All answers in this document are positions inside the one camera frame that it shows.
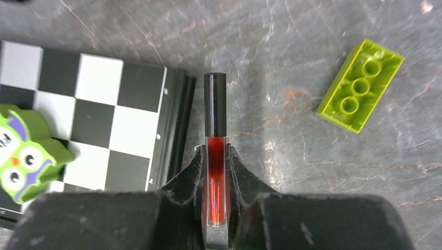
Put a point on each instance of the green owl toy block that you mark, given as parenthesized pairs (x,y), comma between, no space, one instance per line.
(30,158)

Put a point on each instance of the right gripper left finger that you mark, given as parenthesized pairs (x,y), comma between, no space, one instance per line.
(161,219)

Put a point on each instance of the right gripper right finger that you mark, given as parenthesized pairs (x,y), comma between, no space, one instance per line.
(268,219)

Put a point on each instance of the green lego brick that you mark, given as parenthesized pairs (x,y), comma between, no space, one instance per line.
(359,85)

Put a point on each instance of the red lip gloss tube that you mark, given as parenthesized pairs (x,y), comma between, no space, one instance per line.
(217,185)

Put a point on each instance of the black white chessboard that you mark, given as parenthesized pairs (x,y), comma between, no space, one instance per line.
(125,123)

